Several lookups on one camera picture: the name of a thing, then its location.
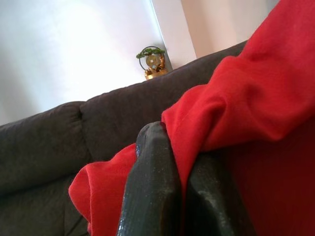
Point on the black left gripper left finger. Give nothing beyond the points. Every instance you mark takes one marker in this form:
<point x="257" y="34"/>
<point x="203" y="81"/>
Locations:
<point x="152" y="184"/>

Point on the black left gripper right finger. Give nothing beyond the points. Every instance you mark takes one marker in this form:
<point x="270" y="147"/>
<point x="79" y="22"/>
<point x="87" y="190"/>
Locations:
<point x="211" y="201"/>

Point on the red pillow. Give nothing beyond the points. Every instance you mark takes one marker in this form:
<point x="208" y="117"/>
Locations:
<point x="246" y="98"/>

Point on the dark grey fabric sofa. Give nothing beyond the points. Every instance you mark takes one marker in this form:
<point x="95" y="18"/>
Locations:
<point x="49" y="147"/>

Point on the gold ornament with green bonsai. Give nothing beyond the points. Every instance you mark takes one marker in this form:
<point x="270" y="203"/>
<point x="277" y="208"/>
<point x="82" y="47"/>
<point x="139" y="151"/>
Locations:
<point x="152" y="61"/>

